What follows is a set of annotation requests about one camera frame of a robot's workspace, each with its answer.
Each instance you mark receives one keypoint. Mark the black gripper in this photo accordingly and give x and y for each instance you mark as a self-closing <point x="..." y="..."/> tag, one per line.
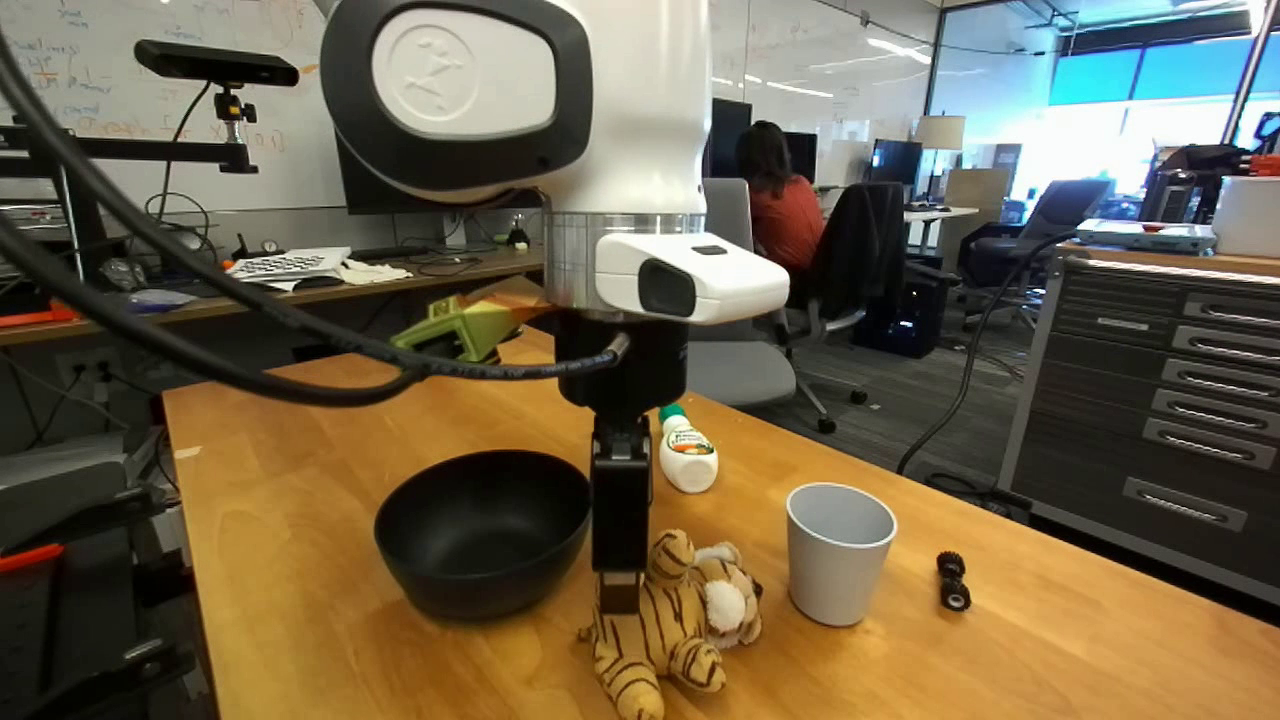
<point x="627" y="367"/>

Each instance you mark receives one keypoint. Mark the striped tiger stuffed animal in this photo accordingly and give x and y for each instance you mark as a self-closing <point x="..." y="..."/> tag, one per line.
<point x="682" y="627"/>

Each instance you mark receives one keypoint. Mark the black bowl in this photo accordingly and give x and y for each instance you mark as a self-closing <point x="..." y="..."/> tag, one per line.
<point x="481" y="534"/>

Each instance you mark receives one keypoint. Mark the white bottle with green cap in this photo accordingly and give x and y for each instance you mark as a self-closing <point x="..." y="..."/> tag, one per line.
<point x="688" y="462"/>

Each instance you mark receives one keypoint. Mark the pale grey cup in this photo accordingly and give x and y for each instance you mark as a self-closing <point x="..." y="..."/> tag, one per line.
<point x="836" y="560"/>

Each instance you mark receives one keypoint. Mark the black computer tower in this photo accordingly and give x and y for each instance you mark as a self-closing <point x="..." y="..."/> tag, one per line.
<point x="904" y="311"/>

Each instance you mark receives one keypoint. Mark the person in red shirt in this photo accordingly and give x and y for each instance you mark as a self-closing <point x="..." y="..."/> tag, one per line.
<point x="797" y="200"/>

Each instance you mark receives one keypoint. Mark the black mesh office chair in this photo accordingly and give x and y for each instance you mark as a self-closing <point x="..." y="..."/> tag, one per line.
<point x="874" y="255"/>

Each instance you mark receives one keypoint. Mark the stack of papers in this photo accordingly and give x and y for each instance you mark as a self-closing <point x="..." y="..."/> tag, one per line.
<point x="313" y="268"/>

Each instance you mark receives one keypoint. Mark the white shade lamp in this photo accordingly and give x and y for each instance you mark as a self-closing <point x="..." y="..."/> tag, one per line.
<point x="943" y="129"/>

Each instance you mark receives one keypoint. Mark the grey drawer tool cabinet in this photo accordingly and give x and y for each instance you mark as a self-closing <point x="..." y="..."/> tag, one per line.
<point x="1147" y="414"/>

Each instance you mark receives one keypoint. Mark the wooden workbench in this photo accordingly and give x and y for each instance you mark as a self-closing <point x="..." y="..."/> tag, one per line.
<point x="81" y="321"/>

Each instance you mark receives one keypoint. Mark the white box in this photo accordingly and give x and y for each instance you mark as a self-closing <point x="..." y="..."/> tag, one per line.
<point x="1248" y="212"/>

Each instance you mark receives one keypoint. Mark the black bar camera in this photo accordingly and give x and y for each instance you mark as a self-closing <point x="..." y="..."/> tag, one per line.
<point x="214" y="63"/>

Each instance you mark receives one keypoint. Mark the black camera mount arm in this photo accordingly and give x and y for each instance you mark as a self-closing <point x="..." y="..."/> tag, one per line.
<point x="132" y="150"/>

